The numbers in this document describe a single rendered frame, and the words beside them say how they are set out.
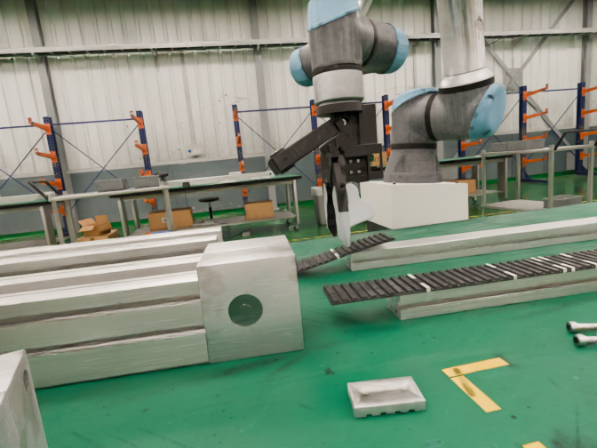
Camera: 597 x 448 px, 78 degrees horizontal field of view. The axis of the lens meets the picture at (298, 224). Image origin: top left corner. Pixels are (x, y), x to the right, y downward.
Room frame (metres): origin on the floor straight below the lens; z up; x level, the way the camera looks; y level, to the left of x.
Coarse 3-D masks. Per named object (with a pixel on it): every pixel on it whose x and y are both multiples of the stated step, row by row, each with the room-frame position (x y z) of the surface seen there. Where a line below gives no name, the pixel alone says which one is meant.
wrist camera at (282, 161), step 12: (312, 132) 0.55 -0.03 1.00; (324, 132) 0.55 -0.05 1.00; (336, 132) 0.55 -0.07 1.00; (300, 144) 0.55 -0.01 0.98; (312, 144) 0.55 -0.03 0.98; (276, 156) 0.54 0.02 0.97; (288, 156) 0.54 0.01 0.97; (300, 156) 0.55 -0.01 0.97; (276, 168) 0.54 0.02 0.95; (288, 168) 0.55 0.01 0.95
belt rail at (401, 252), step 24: (408, 240) 0.61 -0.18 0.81; (432, 240) 0.59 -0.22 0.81; (456, 240) 0.58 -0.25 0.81; (480, 240) 0.58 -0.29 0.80; (504, 240) 0.59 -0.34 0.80; (528, 240) 0.60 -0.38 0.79; (552, 240) 0.60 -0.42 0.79; (576, 240) 0.60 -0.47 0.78; (360, 264) 0.56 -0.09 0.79; (384, 264) 0.56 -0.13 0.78
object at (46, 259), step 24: (120, 240) 0.56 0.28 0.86; (144, 240) 0.56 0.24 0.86; (168, 240) 0.52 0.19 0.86; (192, 240) 0.50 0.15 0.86; (216, 240) 0.51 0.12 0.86; (0, 264) 0.47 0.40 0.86; (24, 264) 0.48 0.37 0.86; (48, 264) 0.48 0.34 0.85; (72, 264) 0.48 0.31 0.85; (96, 264) 0.50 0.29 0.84
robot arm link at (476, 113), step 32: (448, 0) 0.80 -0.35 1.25; (480, 0) 0.80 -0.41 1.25; (448, 32) 0.82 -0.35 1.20; (480, 32) 0.81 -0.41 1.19; (448, 64) 0.84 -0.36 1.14; (480, 64) 0.82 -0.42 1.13; (448, 96) 0.85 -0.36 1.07; (480, 96) 0.81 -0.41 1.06; (448, 128) 0.87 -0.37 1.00; (480, 128) 0.82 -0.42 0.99
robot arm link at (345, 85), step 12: (336, 72) 0.54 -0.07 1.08; (348, 72) 0.54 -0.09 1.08; (360, 72) 0.56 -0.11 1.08; (324, 84) 0.55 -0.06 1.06; (336, 84) 0.54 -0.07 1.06; (348, 84) 0.54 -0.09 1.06; (360, 84) 0.55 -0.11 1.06; (324, 96) 0.55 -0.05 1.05; (336, 96) 0.54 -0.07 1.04; (348, 96) 0.54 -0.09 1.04; (360, 96) 0.55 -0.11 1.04
